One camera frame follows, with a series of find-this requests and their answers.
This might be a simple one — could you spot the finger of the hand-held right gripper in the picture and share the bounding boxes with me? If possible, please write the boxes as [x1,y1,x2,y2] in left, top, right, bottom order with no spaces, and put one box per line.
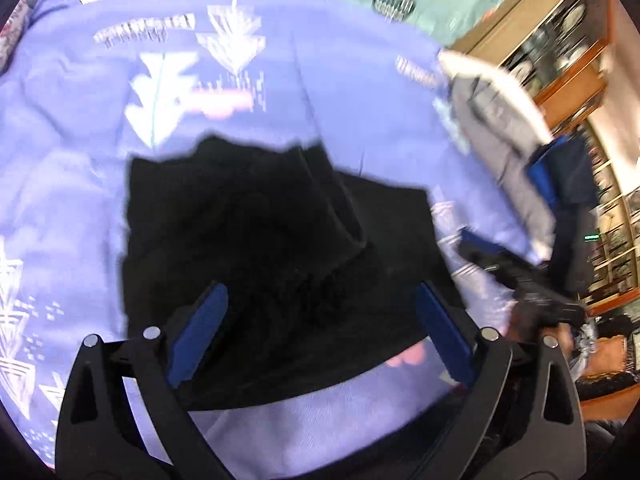
[457,227,523,283]

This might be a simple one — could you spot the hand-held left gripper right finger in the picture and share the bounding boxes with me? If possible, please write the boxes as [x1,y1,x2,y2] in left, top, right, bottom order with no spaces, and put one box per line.
[412,280,586,480]

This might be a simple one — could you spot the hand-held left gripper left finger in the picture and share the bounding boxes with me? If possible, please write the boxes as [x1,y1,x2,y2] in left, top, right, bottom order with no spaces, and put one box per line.
[55,281,236,480]

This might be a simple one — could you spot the black pants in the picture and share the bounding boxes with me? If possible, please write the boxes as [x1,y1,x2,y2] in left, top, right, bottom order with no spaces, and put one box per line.
[117,135,468,411]

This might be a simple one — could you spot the navy blue garment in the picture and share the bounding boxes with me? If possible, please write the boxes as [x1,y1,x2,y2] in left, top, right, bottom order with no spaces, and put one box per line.
[525,132,601,296]

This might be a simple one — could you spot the grey and white garment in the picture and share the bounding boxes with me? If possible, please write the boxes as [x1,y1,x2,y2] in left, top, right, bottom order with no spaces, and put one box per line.
[437,50,558,261]

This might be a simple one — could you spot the purple patterned bedsheet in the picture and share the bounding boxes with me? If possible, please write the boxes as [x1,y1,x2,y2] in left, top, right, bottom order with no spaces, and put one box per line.
[0,0,556,480]

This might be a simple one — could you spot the wooden display cabinet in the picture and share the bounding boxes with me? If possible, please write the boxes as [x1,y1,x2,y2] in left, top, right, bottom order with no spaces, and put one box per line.
[450,0,640,311]

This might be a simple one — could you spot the red floral blanket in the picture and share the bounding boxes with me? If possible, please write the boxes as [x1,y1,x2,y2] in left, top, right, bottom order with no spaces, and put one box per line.
[0,0,36,73]

